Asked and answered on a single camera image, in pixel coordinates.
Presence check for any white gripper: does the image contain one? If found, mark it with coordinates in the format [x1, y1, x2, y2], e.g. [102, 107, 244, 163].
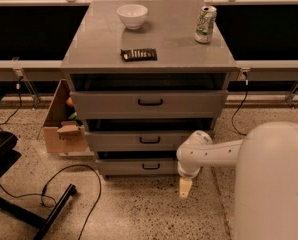
[176, 130, 213, 199]

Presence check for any grey bottom drawer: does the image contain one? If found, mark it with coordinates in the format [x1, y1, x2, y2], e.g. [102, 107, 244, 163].
[95, 159, 178, 176]

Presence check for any grey drawer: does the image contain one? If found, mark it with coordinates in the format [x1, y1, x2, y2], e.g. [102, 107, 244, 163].
[95, 159, 178, 176]
[70, 91, 227, 119]
[85, 130, 193, 152]

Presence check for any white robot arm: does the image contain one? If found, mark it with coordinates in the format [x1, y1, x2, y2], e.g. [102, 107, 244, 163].
[177, 122, 298, 240]

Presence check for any grey middle drawer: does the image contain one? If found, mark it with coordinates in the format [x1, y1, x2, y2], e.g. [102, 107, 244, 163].
[85, 130, 193, 152]

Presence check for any grey drawer cabinet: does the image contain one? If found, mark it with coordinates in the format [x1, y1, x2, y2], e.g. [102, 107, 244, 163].
[61, 0, 237, 176]

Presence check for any grey top drawer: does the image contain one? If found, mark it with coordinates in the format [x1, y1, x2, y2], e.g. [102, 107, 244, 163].
[70, 91, 227, 119]

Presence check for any brown cardboard box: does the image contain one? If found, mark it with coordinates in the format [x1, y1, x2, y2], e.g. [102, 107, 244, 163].
[43, 80, 88, 155]

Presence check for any dark snack bar packet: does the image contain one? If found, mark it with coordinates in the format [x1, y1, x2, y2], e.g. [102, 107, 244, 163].
[120, 48, 157, 62]

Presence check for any white green soda can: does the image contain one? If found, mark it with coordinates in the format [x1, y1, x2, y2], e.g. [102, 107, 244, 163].
[195, 6, 217, 44]

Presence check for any white bowl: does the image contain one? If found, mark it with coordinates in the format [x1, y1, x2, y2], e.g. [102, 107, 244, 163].
[117, 4, 148, 30]

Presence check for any black chair base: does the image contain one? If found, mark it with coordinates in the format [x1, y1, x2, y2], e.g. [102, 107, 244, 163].
[0, 96, 81, 240]

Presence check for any grey railing beam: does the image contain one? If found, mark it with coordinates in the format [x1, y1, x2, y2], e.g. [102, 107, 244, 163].
[0, 0, 298, 81]

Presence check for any black cable on left floor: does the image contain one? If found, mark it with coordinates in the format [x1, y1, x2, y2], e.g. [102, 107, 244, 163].
[0, 164, 103, 240]

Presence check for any black cable at left wall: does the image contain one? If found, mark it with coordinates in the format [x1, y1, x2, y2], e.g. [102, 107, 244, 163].
[0, 75, 25, 132]

